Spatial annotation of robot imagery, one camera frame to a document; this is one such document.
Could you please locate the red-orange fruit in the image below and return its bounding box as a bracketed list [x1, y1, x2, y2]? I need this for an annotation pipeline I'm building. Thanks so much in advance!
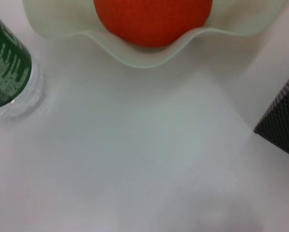
[93, 0, 213, 48]

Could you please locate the green label water bottle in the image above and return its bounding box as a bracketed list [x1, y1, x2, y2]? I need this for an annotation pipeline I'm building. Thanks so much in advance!
[0, 8, 45, 118]

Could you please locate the green glass fruit plate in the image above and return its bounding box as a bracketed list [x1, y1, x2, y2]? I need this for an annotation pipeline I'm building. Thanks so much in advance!
[22, 0, 283, 68]

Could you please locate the black mesh pen holder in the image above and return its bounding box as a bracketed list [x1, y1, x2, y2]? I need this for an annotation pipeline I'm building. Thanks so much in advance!
[253, 65, 289, 161]

